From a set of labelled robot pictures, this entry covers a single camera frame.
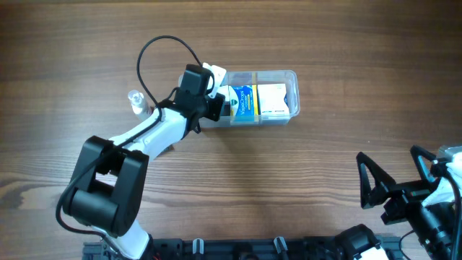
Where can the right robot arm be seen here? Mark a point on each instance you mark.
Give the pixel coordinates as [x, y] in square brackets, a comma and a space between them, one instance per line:
[431, 205]

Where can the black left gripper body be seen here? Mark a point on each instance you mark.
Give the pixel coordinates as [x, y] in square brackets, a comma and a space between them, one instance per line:
[216, 107]

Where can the clear plastic container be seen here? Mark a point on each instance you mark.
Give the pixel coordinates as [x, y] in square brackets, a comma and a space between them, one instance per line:
[239, 78]

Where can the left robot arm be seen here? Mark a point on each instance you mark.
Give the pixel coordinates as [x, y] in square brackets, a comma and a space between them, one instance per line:
[107, 184]

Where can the white green Panadol box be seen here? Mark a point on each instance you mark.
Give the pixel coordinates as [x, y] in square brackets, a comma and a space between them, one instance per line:
[224, 90]

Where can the white medicine box in container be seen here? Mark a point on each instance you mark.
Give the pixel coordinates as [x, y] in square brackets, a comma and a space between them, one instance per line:
[272, 99]

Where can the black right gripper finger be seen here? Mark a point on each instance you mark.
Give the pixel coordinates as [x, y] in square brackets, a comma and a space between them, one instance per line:
[375, 183]
[419, 156]

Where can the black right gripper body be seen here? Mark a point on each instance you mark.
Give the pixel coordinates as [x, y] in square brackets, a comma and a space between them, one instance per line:
[398, 191]

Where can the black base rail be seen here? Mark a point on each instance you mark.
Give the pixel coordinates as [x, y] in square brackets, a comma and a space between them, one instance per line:
[306, 248]

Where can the blue VapoDrops box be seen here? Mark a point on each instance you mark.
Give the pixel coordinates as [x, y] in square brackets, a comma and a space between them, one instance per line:
[244, 102]

